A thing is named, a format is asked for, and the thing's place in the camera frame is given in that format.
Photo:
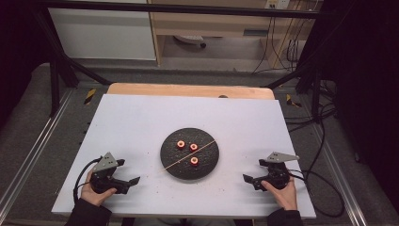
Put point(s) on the thin wooden skewer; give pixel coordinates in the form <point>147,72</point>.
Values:
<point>183,158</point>

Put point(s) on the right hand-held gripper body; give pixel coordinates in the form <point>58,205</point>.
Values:
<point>277,175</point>

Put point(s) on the white cabinet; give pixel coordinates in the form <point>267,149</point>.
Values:
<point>100,34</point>

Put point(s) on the red candle cup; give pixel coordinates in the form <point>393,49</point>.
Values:
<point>194,161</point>

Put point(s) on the light wooden desk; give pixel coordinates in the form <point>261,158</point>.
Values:
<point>213,23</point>

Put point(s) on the black curtain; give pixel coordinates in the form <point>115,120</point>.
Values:
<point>19,47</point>
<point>367,78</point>

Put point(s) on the white chair base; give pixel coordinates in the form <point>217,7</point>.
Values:
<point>189,39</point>

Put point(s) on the white wall socket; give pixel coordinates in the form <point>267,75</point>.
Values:
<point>277,3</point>

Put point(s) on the round black plate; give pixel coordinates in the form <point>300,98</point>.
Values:
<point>175,160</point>

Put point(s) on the wooden table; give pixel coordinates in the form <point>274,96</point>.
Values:
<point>188,90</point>

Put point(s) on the aluminium floor rail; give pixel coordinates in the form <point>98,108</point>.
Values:
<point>342,175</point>
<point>34,147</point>

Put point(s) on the black metal frame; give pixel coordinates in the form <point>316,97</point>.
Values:
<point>188,8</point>

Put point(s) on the person's left hand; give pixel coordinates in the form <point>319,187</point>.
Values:
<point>94,197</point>

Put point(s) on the white table board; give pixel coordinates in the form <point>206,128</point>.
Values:
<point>131,132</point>

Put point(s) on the person's right hand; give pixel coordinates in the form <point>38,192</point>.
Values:
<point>287,197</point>

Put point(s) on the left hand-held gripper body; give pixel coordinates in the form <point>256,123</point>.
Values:
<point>105,175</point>

